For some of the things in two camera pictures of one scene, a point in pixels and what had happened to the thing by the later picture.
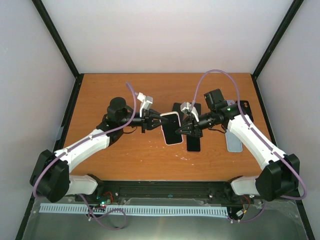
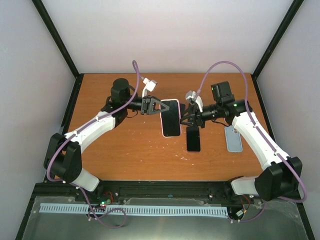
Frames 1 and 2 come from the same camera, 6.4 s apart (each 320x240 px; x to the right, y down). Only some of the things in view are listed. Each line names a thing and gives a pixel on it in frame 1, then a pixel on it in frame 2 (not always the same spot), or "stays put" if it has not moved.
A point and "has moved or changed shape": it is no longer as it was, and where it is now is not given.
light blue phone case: [234, 143] stays put
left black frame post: [57, 37] stays put
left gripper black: [148, 122] to [147, 106]
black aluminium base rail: [189, 191] stays put
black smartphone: [193, 143] stays put
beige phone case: [169, 127] has moved or changed shape
